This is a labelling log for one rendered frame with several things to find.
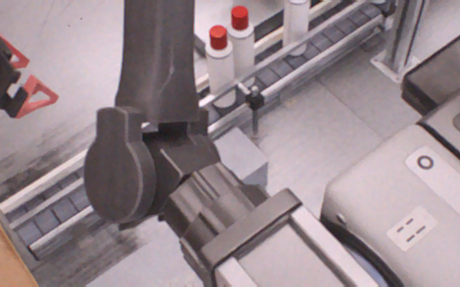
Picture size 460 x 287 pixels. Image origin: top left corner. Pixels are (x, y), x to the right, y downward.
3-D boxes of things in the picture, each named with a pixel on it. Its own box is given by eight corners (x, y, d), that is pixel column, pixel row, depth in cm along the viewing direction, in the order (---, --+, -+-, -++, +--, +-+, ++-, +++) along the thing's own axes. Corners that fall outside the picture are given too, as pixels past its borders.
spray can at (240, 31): (244, 67, 133) (241, -3, 116) (259, 82, 131) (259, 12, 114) (225, 79, 132) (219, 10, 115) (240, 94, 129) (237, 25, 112)
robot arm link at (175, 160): (194, 188, 48) (237, 180, 52) (125, 106, 53) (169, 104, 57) (146, 266, 52) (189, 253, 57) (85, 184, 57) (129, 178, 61)
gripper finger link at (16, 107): (52, 63, 96) (3, 51, 88) (75, 90, 92) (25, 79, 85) (31, 97, 98) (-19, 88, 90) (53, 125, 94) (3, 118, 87)
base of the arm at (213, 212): (218, 319, 53) (208, 267, 43) (165, 251, 56) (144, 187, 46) (295, 261, 55) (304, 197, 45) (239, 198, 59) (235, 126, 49)
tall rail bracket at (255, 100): (243, 114, 133) (241, 64, 119) (265, 136, 129) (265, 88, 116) (231, 123, 132) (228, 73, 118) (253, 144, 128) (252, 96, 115)
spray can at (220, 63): (225, 84, 131) (220, 15, 114) (241, 100, 129) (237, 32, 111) (205, 97, 129) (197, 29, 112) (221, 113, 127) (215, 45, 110)
